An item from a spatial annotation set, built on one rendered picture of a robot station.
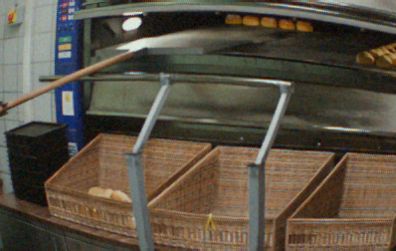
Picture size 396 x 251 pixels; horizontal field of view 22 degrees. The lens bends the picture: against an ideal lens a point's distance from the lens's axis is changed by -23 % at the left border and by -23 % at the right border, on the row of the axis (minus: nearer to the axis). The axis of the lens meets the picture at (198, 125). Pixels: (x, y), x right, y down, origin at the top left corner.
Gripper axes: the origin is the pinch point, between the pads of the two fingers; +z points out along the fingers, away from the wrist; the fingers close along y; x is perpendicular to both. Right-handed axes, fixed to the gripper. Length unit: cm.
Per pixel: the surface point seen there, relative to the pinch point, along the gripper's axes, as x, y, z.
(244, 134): -100, 28, 42
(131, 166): -40, 26, 38
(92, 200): -52, 47, 4
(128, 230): -52, 57, 22
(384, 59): -115, -5, 111
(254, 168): -40, 23, 86
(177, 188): -70, 42, 34
